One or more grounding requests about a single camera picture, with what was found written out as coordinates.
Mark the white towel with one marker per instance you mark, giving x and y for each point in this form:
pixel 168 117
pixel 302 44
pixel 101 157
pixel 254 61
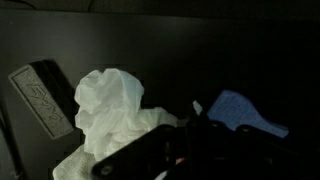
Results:
pixel 156 118

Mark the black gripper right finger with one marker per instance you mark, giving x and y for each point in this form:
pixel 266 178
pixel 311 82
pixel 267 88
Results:
pixel 253 156

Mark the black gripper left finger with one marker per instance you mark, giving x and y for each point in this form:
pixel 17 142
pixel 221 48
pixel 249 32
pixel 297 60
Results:
pixel 143 153

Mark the flat black box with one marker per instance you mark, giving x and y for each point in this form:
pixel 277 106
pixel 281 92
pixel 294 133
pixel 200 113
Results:
pixel 43 103

